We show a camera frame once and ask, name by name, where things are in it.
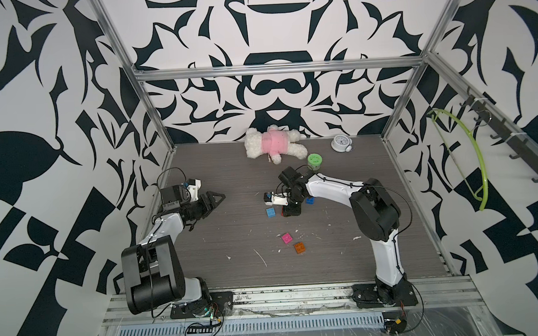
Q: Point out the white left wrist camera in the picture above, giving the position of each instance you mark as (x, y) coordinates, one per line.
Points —
(193, 186)

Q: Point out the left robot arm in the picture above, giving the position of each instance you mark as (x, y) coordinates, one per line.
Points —
(152, 272)

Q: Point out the aluminium cage frame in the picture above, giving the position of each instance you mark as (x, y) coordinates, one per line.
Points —
(210, 69)

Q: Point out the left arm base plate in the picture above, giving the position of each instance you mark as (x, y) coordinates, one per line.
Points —
(212, 304)

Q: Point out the white small alarm clock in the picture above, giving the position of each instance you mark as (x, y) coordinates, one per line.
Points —
(342, 144)

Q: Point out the white plush toy pink shirt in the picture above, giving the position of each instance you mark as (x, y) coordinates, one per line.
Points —
(274, 143)

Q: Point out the green hoop on wall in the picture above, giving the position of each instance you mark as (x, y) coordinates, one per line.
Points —
(464, 151)

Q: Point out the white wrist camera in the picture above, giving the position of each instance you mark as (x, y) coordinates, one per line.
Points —
(193, 186)
(271, 198)

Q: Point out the orange lego brick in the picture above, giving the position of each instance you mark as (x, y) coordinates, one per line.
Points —
(299, 248)

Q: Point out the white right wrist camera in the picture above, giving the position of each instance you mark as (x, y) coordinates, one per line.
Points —
(271, 198)

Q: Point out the pink lego brick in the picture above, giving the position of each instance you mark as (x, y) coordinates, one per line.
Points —
(287, 238)

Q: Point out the black hook rack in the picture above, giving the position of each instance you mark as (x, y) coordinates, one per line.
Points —
(503, 128)

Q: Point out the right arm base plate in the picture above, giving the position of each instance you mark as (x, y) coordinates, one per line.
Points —
(368, 296)

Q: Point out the light blue lego brick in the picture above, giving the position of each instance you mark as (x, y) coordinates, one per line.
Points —
(271, 212)

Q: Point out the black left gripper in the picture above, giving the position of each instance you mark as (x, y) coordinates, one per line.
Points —
(204, 204)

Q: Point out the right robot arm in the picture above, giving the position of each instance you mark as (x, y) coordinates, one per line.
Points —
(376, 213)

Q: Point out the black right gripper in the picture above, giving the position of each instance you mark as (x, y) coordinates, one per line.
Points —
(291, 210)

